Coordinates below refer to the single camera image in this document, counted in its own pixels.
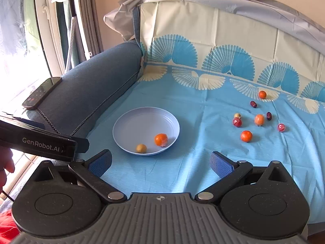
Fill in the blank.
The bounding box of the bare tangerine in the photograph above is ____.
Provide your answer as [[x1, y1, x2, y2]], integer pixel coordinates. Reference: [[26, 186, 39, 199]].
[[240, 131, 253, 143]]

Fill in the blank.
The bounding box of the red candy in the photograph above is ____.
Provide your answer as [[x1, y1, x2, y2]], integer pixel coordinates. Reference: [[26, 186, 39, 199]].
[[277, 123, 286, 132], [232, 117, 242, 127]]

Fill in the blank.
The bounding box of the beige longan front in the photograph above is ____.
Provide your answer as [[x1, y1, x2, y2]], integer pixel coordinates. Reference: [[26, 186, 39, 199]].
[[136, 144, 147, 154]]

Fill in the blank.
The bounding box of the orange front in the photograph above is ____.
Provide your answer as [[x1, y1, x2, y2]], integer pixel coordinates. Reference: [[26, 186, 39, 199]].
[[154, 133, 168, 147]]

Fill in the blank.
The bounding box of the small orange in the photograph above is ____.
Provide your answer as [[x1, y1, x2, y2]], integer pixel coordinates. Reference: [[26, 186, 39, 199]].
[[258, 90, 267, 99]]

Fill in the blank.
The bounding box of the person's left hand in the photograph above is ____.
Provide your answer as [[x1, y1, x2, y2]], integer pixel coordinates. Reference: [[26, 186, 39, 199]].
[[0, 147, 15, 191]]

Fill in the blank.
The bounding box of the black phone on armrest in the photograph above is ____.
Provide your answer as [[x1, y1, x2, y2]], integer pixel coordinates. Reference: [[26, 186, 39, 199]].
[[22, 77, 62, 110]]

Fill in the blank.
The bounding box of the blue fabric sofa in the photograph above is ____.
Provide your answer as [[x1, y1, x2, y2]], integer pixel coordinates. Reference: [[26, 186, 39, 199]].
[[22, 37, 143, 138]]

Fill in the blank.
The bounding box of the lavender round plate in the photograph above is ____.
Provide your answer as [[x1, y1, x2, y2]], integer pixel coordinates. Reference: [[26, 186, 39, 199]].
[[112, 107, 180, 156]]

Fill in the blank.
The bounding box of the blue fan-pattern tablecloth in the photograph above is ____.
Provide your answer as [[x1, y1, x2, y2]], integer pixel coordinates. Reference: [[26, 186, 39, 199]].
[[81, 0, 324, 223]]

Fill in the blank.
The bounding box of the garment steamer stand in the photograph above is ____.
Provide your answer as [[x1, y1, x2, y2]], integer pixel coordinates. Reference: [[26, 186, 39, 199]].
[[51, 0, 104, 73]]

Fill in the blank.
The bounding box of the grey crumpled cover sheet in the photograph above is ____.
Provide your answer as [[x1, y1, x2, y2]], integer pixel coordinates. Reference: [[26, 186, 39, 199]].
[[104, 0, 324, 53]]

